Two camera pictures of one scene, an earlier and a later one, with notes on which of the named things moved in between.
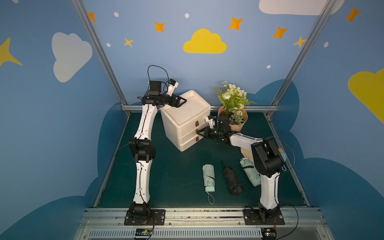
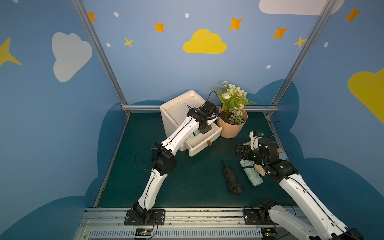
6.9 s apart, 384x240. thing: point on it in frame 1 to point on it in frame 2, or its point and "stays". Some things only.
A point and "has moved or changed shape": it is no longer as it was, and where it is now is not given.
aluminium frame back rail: x=213 y=107 stays
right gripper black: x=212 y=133 to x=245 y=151
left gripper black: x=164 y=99 to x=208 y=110
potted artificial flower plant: x=233 y=99 stays
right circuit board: x=268 y=233 stays
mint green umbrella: x=208 y=175 to x=194 y=134
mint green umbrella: x=250 y=170 stays
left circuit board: x=143 y=232 stays
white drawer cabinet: x=181 y=123 has moved or changed shape
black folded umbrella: x=235 y=188 stays
